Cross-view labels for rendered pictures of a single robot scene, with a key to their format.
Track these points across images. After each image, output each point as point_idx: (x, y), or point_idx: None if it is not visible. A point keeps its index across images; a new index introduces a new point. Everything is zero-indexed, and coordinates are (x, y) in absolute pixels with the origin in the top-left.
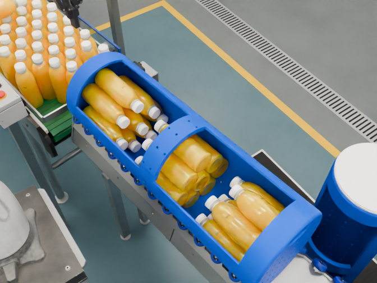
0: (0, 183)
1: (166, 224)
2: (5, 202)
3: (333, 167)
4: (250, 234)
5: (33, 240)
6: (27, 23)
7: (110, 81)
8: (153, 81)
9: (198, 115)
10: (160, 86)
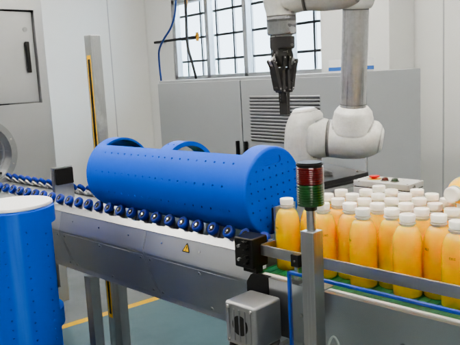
0: (293, 119)
1: None
2: (287, 122)
3: (46, 207)
4: None
5: None
6: (429, 215)
7: None
8: (207, 157)
9: (165, 155)
10: (200, 157)
